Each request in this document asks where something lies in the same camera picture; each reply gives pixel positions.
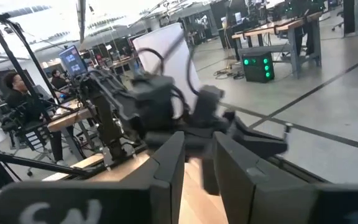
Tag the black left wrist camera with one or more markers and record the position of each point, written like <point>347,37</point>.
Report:
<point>208,104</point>

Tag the black computer green lights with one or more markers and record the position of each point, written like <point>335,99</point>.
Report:
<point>256,73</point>

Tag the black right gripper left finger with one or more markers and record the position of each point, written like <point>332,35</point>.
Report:
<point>151,202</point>

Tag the wooden workbench grey legs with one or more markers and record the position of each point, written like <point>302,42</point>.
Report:
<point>294,53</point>

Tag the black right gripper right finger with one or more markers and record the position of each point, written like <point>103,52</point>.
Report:
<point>259,202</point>

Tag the blue-lit computer monitor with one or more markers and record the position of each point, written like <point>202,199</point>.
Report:
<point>71,60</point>

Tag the black aluminium table frame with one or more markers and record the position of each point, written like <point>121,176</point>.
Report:
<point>42,165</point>

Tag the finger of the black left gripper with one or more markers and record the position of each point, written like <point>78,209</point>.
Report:
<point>259,143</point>
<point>210,177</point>

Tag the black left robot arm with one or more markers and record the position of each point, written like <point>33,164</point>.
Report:
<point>107,124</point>

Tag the person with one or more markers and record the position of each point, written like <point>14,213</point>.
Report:
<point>57,81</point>
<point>19,99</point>

